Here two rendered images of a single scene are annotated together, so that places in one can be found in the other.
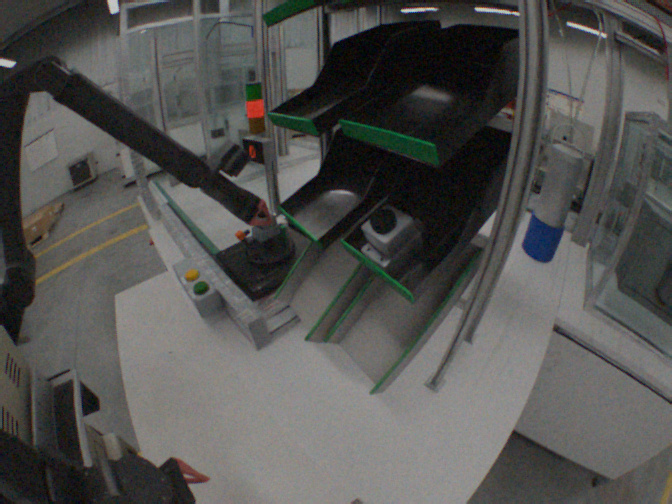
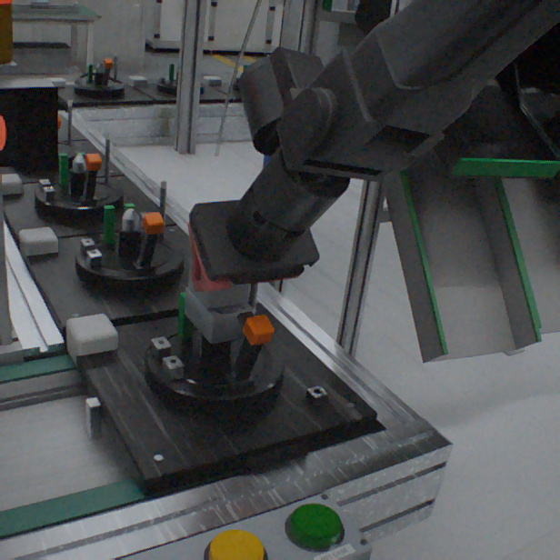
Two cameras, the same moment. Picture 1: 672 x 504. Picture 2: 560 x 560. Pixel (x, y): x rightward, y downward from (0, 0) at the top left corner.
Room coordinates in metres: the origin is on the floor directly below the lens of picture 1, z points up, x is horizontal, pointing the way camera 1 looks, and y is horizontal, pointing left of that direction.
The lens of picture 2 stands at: (0.47, 0.74, 1.36)
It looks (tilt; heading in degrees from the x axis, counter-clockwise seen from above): 26 degrees down; 280
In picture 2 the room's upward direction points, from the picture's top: 7 degrees clockwise
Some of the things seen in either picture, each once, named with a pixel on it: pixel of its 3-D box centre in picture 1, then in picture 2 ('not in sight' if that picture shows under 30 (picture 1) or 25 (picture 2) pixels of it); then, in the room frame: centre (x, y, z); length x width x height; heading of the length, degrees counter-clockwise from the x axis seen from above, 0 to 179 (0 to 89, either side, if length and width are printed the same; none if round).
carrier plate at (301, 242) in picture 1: (270, 255); (213, 380); (0.63, 0.18, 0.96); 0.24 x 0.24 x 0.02; 44
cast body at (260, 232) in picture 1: (267, 222); (215, 288); (0.63, 0.17, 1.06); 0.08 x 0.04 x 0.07; 134
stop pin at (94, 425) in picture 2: not in sight; (94, 418); (0.72, 0.27, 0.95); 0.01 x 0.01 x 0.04; 44
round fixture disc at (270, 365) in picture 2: (269, 249); (214, 365); (0.63, 0.18, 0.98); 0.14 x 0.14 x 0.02
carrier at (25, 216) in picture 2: not in sight; (79, 178); (0.97, -0.18, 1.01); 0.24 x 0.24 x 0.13; 44
